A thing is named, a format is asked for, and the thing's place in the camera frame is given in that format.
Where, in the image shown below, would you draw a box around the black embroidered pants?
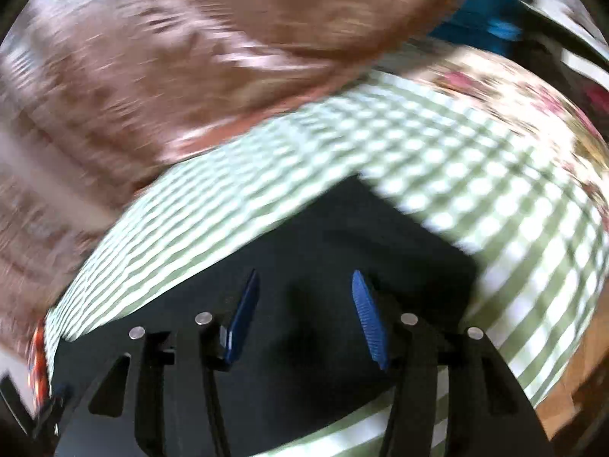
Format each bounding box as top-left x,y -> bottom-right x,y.
52,177 -> 477,456

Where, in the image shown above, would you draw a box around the multicolour checkered pillow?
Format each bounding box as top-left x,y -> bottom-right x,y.
28,320 -> 49,413

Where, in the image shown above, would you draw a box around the green white checkered bedsheet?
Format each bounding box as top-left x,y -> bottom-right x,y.
46,73 -> 608,456

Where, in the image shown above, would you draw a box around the floral mattress edge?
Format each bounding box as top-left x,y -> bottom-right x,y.
378,38 -> 608,224

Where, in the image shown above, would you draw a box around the brown floral curtain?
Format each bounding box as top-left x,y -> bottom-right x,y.
1,0 -> 461,357

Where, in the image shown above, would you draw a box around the blue object behind bed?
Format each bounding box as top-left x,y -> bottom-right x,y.
429,0 -> 522,57

